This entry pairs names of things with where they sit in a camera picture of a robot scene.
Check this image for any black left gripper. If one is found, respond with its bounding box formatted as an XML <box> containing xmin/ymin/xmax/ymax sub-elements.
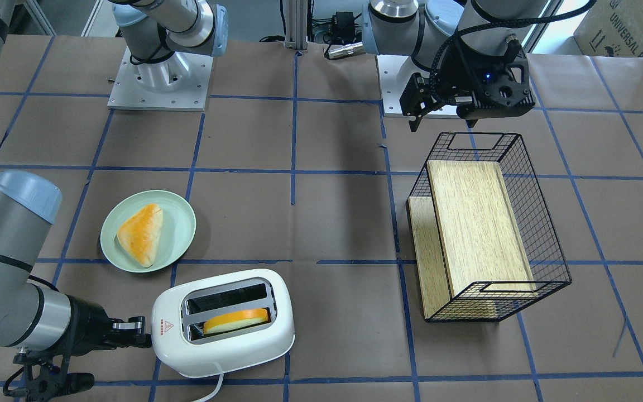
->
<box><xmin>400</xmin><ymin>34</ymin><xmax>535</xmax><ymax>132</ymax></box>

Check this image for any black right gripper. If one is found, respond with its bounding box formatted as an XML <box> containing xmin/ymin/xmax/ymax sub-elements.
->
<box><xmin>56</xmin><ymin>295</ymin><xmax>152</xmax><ymax>356</ymax></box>

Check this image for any white two-slot toaster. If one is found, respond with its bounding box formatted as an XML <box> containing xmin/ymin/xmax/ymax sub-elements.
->
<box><xmin>151</xmin><ymin>268</ymin><xmax>295</xmax><ymax>377</ymax></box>

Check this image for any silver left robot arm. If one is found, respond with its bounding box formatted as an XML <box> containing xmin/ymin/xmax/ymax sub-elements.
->
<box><xmin>362</xmin><ymin>1</ymin><xmax>546</xmax><ymax>131</ymax></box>

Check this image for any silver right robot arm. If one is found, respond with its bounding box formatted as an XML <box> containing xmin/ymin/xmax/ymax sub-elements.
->
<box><xmin>0</xmin><ymin>170</ymin><xmax>151</xmax><ymax>356</ymax></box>

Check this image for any orange bread slice in toaster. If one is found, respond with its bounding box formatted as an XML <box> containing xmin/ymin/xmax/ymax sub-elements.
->
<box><xmin>203</xmin><ymin>308</ymin><xmax>270</xmax><ymax>336</ymax></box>

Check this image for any triangular orange pastry bread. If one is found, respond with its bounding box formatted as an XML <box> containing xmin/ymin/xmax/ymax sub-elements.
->
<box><xmin>116</xmin><ymin>203</ymin><xmax>164</xmax><ymax>267</ymax></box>

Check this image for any light green round plate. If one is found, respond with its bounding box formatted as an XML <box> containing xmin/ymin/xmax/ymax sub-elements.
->
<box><xmin>99</xmin><ymin>190</ymin><xmax>196</xmax><ymax>273</ymax></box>

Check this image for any black power adapter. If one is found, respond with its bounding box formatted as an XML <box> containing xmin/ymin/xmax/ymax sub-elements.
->
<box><xmin>332</xmin><ymin>11</ymin><xmax>355</xmax><ymax>36</ymax></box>

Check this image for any light wooden board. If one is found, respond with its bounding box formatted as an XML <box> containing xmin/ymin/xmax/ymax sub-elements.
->
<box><xmin>407</xmin><ymin>160</ymin><xmax>539</xmax><ymax>322</ymax></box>

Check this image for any cardboard box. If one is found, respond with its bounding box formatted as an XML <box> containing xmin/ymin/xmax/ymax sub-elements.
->
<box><xmin>574</xmin><ymin>1</ymin><xmax>643</xmax><ymax>57</ymax></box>

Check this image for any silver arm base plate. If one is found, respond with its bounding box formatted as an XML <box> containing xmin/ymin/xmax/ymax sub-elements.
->
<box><xmin>376</xmin><ymin>54</ymin><xmax>467</xmax><ymax>118</ymax></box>
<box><xmin>108</xmin><ymin>49</ymin><xmax>214</xmax><ymax>112</ymax></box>

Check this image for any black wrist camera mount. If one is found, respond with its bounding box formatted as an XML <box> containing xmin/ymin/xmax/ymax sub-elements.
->
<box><xmin>2</xmin><ymin>347</ymin><xmax>95</xmax><ymax>401</ymax></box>

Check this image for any white toaster power cord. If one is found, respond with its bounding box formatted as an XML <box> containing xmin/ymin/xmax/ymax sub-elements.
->
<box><xmin>192</xmin><ymin>362</ymin><xmax>225</xmax><ymax>402</ymax></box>

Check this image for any black wire basket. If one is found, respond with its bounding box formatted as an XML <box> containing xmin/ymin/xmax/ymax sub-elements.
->
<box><xmin>407</xmin><ymin>132</ymin><xmax>572</xmax><ymax>323</ymax></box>

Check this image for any aluminium frame post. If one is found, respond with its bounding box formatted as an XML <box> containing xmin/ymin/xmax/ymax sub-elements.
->
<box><xmin>282</xmin><ymin>0</ymin><xmax>310</xmax><ymax>53</ymax></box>

